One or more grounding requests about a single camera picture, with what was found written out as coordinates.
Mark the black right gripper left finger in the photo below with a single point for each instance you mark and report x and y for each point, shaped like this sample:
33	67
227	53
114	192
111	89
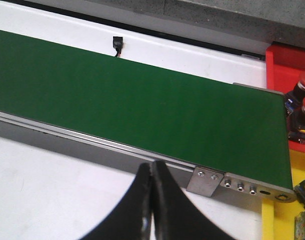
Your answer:
131	217

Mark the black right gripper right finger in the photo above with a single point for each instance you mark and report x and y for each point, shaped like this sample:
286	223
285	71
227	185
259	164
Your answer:
175	216

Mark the red mushroom push button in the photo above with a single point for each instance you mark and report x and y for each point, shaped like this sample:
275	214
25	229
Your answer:
301	85
296	132

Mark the green conveyor belt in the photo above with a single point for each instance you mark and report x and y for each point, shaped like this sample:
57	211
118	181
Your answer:
224	126

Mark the red object at edge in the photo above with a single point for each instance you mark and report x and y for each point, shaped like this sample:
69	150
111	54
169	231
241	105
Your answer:
284	66

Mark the grey stone slab shelf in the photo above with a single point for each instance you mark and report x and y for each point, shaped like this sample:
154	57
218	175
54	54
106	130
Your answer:
245	24

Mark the aluminium conveyor side rail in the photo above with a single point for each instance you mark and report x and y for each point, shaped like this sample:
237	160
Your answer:
194	177

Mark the black connector with cable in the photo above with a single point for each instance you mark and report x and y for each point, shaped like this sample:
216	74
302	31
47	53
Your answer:
117	43

